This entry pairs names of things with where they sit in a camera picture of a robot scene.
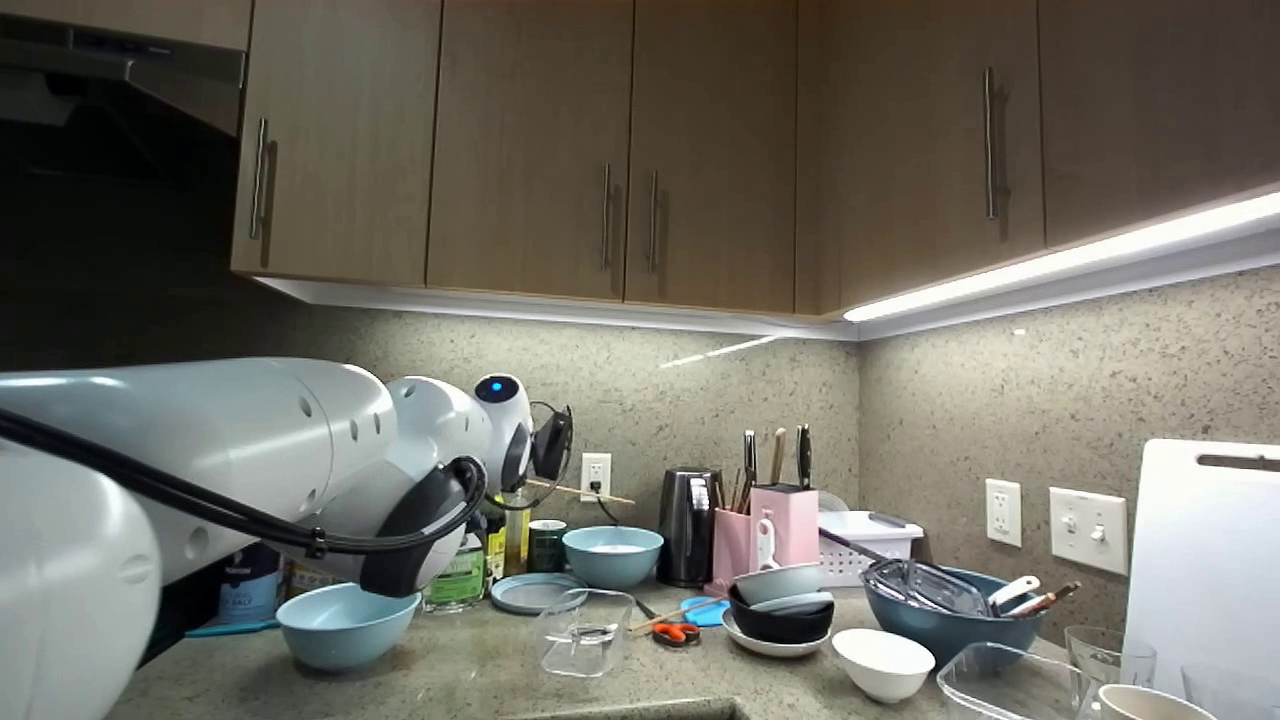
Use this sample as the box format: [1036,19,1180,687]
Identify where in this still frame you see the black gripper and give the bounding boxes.
[532,408,578,478]

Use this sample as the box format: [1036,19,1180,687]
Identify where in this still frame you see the white mug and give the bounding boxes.
[1098,683,1216,720]

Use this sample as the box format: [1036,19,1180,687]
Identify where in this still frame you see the light blue plate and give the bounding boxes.
[491,570,586,617]

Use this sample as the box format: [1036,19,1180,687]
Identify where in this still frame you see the dark blue bowl with utensils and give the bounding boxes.
[863,565,1041,662]

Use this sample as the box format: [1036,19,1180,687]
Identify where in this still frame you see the black electric kettle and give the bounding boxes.
[659,466,725,586]

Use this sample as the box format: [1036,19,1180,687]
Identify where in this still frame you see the pink knife block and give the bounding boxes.
[754,487,822,568]

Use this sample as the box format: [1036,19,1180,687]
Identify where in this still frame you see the stacked blue grey bowls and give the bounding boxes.
[729,568,836,642]

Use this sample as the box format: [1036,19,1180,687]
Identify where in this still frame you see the light blue bowl with white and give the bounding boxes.
[565,523,665,586]

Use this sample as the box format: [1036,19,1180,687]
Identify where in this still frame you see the white cutting board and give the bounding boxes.
[1125,441,1280,720]

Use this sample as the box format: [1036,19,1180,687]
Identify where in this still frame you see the light blue front bowl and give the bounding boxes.
[275,579,420,671]

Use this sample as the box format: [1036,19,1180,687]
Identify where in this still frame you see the small white bowl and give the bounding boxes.
[832,627,938,702]

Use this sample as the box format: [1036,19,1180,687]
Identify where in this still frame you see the white wall outlet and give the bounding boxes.
[581,452,613,502]

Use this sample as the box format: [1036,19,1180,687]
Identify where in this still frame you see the clear plastic cup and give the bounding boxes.
[938,641,1094,720]

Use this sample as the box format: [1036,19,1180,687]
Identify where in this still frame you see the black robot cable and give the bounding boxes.
[0,404,491,561]

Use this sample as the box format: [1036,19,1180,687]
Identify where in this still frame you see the white light switch plate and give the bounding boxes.
[1050,487,1129,575]

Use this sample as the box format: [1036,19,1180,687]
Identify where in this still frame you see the clear glass container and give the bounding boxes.
[532,586,636,679]

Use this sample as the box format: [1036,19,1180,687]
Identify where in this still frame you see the small blue lid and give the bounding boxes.
[678,596,729,627]

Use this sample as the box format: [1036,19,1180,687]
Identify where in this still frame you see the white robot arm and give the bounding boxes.
[0,355,536,720]

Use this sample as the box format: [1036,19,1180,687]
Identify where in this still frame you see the pink utensil holder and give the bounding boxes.
[712,513,778,586]

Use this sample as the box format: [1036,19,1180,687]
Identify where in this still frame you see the under cabinet light strip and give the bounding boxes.
[844,185,1280,335]

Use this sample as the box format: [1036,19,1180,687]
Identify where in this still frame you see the white small outlet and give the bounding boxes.
[985,478,1022,546]

